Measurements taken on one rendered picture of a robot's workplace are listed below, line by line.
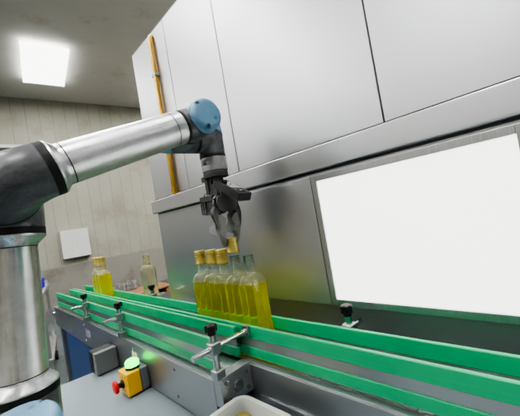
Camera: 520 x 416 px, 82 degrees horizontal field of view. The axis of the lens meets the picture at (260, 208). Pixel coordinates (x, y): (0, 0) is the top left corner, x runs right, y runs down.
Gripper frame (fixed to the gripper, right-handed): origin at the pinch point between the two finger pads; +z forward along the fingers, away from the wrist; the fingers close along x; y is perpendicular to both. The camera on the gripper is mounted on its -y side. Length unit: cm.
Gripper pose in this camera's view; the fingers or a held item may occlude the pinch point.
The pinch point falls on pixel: (231, 240)
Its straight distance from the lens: 85.4
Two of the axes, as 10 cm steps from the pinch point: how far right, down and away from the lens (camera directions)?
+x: -7.0, 1.0, -7.1
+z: 1.7, 9.9, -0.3
